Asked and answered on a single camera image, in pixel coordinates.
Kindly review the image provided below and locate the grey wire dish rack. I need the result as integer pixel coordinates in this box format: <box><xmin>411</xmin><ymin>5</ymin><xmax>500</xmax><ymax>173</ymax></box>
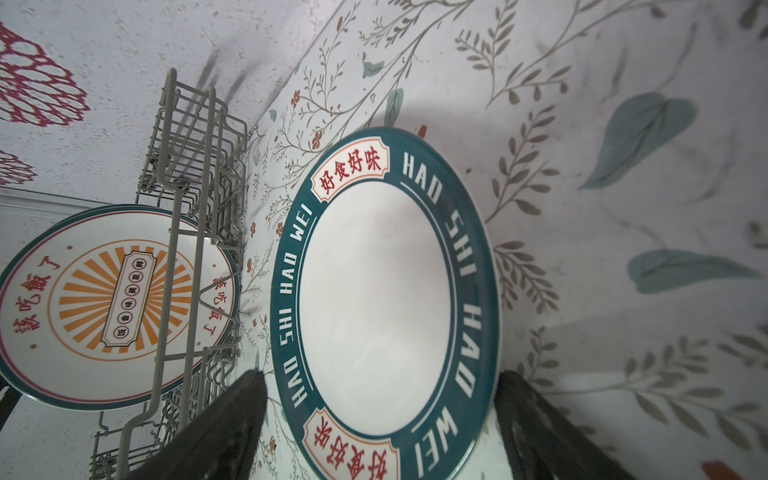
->
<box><xmin>89</xmin><ymin>69</ymin><xmax>249</xmax><ymax>479</ymax></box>

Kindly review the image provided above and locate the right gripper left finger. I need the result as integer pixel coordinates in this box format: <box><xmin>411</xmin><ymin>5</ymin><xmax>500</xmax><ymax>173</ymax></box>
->
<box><xmin>128</xmin><ymin>369</ymin><xmax>268</xmax><ymax>479</ymax></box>

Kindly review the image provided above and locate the white round plate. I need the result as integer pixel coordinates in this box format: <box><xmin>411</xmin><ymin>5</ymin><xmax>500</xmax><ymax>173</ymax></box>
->
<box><xmin>270</xmin><ymin>127</ymin><xmax>502</xmax><ymax>479</ymax></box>
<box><xmin>1</xmin><ymin>205</ymin><xmax>240</xmax><ymax>411</ymax></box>

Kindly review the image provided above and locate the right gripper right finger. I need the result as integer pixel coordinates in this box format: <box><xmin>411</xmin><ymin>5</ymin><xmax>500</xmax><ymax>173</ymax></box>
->
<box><xmin>494</xmin><ymin>371</ymin><xmax>632</xmax><ymax>480</ymax></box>

